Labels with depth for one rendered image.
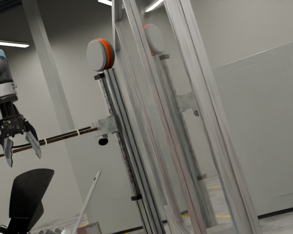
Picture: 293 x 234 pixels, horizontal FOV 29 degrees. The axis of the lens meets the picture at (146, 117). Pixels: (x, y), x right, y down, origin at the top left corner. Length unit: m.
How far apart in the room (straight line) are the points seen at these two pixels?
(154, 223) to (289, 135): 4.84
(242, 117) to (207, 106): 6.44
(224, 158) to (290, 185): 6.47
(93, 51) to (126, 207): 7.14
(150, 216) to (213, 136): 1.70
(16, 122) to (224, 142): 0.88
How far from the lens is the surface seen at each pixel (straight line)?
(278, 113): 7.40
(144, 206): 2.72
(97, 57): 2.73
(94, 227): 2.44
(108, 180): 9.78
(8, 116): 1.78
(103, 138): 2.65
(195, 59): 1.05
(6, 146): 1.82
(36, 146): 1.80
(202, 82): 1.04
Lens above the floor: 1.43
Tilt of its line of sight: 2 degrees up
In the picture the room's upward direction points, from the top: 17 degrees counter-clockwise
